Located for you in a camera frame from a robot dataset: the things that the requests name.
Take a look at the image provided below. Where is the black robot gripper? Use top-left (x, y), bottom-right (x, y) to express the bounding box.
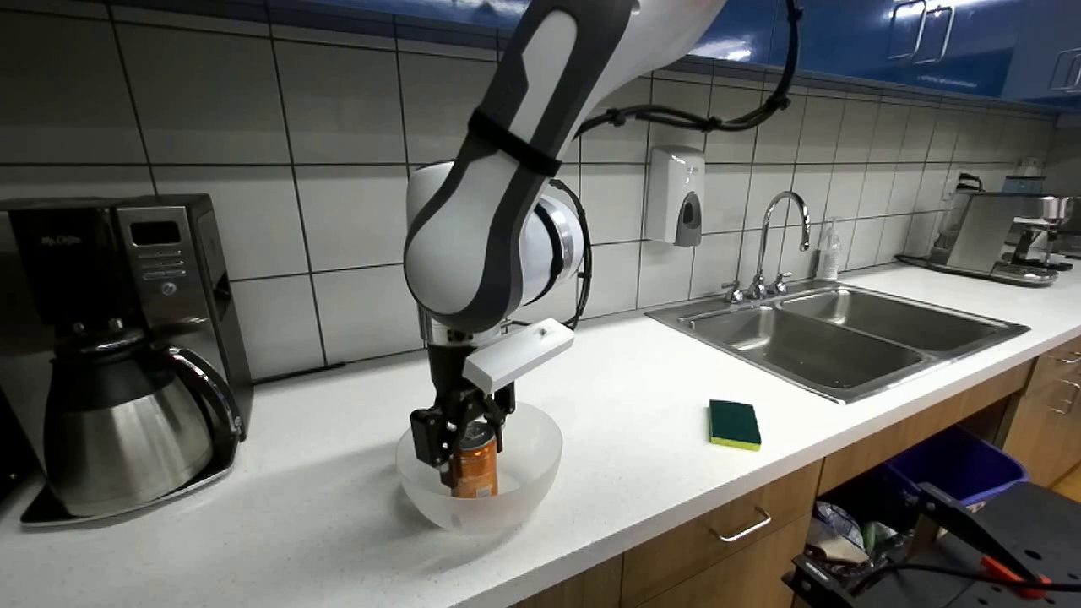
top-left (404, 334), bottom-right (520, 493)

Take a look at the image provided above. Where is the orange soda can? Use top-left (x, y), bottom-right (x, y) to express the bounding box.
top-left (448, 435), bottom-right (502, 500)

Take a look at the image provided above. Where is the clear plastic bowl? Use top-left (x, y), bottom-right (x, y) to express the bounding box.
top-left (391, 398), bottom-right (565, 537)

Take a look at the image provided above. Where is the green and yellow sponge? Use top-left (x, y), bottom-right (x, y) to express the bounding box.
top-left (702, 394), bottom-right (766, 455)

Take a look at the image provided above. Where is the wooden drawer front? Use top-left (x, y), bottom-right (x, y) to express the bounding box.
top-left (619, 461), bottom-right (825, 608)

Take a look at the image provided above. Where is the stainless steel coffee carafe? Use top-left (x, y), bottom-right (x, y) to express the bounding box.
top-left (40, 331), bottom-right (246, 521)

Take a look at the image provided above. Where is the black and silver coffee maker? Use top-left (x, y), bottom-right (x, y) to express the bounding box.
top-left (0, 193), bottom-right (256, 534)

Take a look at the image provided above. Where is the chrome kitchen faucet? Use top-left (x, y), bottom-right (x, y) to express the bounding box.
top-left (722, 185), bottom-right (818, 308)

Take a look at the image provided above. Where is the stainless steel double sink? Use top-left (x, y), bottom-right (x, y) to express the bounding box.
top-left (652, 282), bottom-right (1034, 408)

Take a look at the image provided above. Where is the small clear soap bottle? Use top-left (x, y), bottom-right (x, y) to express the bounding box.
top-left (809, 230), bottom-right (847, 286)

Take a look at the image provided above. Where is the blue plastic bin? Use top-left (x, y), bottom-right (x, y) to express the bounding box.
top-left (884, 429), bottom-right (1029, 513)

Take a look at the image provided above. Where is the black clamp with orange grip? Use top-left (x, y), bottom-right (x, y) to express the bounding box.
top-left (782, 481), bottom-right (1081, 608)

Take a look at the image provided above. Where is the silver espresso machine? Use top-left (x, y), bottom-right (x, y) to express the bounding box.
top-left (896, 170), bottom-right (1081, 290)

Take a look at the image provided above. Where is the blue overhead cabinet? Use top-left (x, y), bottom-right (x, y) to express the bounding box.
top-left (0, 0), bottom-right (1081, 116)

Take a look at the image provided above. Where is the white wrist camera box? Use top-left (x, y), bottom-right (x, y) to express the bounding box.
top-left (460, 316), bottom-right (577, 398)

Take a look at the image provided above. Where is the metal drawer handle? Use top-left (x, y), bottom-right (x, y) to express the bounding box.
top-left (712, 506), bottom-right (777, 550)

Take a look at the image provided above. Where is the white wall soap dispenser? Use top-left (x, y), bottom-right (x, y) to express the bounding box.
top-left (640, 147), bottom-right (709, 255)

